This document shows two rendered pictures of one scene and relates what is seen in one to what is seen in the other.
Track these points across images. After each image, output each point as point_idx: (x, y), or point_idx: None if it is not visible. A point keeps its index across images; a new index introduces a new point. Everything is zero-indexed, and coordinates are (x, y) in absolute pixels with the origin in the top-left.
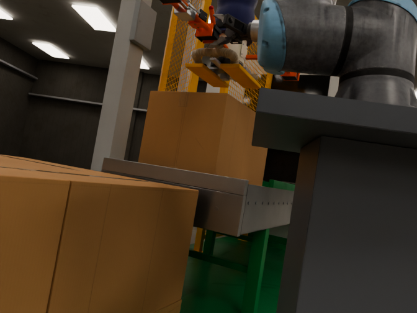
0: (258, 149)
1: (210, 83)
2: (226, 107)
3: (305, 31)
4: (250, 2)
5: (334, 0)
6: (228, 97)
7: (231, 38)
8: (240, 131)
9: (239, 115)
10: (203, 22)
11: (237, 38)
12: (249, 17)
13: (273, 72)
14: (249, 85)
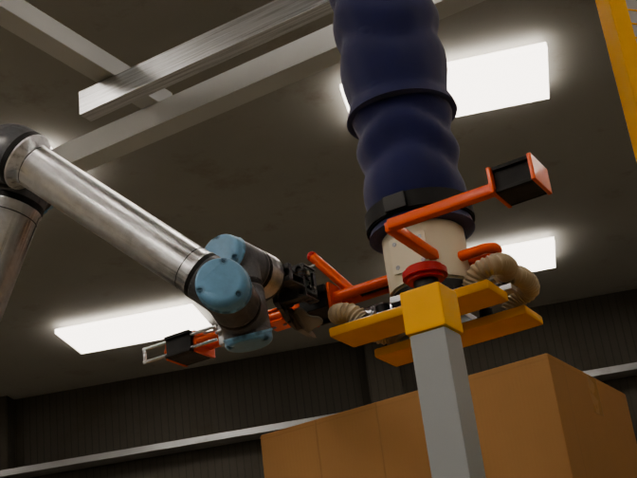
0: (485, 469)
1: (506, 332)
2: (267, 463)
3: None
4: (373, 151)
5: (102, 228)
6: (265, 440)
7: (281, 310)
8: (350, 477)
9: (326, 447)
10: (272, 316)
11: (282, 300)
12: (376, 185)
13: (250, 345)
14: (466, 303)
